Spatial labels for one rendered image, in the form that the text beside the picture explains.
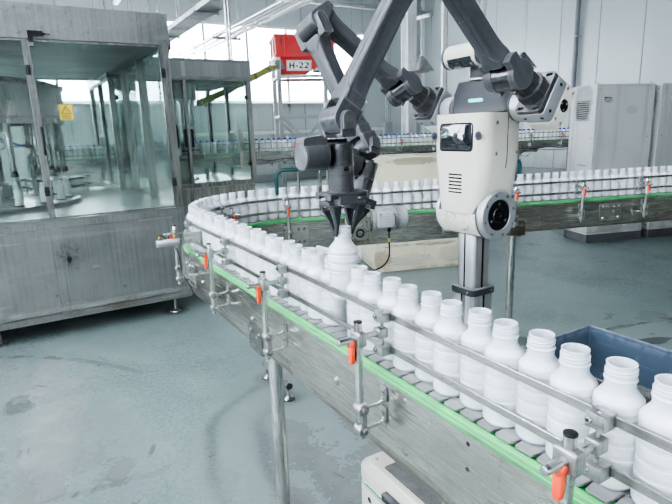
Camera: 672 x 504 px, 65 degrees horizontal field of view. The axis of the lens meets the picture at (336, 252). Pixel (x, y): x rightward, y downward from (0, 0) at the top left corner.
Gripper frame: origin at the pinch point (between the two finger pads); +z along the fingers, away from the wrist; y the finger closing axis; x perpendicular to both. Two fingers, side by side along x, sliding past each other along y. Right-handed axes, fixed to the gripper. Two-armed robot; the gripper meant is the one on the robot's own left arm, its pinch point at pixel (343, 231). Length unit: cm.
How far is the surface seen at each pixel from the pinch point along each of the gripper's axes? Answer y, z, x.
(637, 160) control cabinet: 590, 32, 272
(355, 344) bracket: -11.7, 16.7, -22.0
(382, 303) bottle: -2.7, 11.5, -18.3
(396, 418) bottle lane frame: -6.0, 31.8, -26.6
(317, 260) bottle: -1.5, 8.4, 10.3
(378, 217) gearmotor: 100, 25, 129
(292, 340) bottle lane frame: -5.9, 30.9, 18.2
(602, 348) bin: 59, 34, -27
